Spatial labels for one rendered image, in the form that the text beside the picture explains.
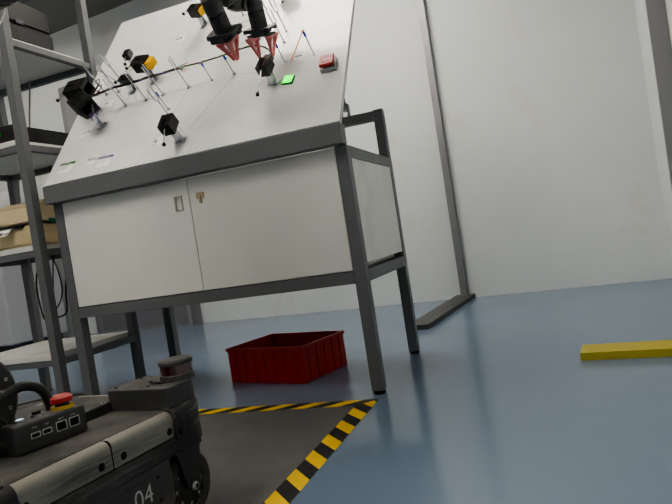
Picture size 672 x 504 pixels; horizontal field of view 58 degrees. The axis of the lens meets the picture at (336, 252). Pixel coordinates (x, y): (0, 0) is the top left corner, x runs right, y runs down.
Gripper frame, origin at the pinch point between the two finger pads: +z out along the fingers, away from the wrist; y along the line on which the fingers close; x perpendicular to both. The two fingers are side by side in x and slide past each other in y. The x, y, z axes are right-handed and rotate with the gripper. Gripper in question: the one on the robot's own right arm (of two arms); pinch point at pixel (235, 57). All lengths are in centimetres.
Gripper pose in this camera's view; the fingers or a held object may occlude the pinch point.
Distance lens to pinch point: 202.7
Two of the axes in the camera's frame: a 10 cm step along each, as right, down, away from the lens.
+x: -2.9, 7.1, -6.4
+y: -9.1, 0.0, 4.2
